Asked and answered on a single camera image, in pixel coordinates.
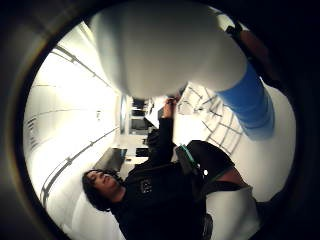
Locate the white bottle with blue cap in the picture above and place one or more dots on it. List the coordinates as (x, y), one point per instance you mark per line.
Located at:
(173, 50)

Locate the the person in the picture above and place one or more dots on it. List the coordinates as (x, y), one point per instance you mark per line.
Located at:
(156, 200)

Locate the white sheet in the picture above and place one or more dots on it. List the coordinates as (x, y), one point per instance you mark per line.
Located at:
(154, 113)

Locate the dark monitor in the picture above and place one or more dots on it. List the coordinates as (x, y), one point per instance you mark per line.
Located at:
(139, 125)

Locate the window frame grid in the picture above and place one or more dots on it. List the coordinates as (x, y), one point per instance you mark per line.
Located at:
(213, 115)

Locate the grey ceiling rail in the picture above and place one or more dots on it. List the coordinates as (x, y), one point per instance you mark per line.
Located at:
(73, 158)
(80, 65)

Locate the wall vent panel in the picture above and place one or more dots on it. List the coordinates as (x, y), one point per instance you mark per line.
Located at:
(32, 133)

